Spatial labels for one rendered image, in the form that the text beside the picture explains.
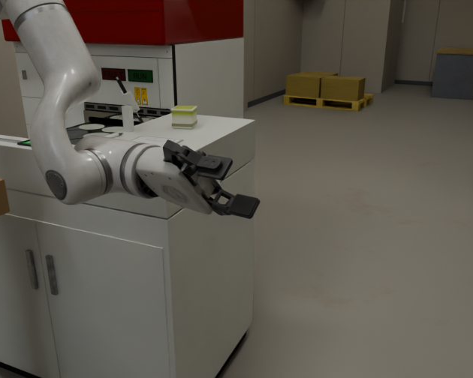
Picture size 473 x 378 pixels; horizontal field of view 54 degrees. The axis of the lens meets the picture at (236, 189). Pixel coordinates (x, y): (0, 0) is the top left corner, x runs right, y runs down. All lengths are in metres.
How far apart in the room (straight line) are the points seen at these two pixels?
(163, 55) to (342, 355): 1.41
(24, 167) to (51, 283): 0.38
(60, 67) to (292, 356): 1.59
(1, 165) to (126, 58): 0.68
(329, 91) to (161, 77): 5.58
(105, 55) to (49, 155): 1.35
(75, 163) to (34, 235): 0.91
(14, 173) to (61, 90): 0.84
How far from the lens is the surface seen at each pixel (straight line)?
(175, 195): 0.68
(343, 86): 7.26
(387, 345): 2.21
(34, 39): 0.82
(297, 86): 7.53
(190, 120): 1.59
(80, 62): 0.80
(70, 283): 1.59
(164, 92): 1.90
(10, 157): 1.56
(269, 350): 2.09
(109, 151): 0.74
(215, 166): 0.58
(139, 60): 1.95
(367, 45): 9.08
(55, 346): 1.81
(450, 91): 8.93
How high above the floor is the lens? 1.32
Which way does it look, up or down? 20 degrees down
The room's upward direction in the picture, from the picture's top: straight up
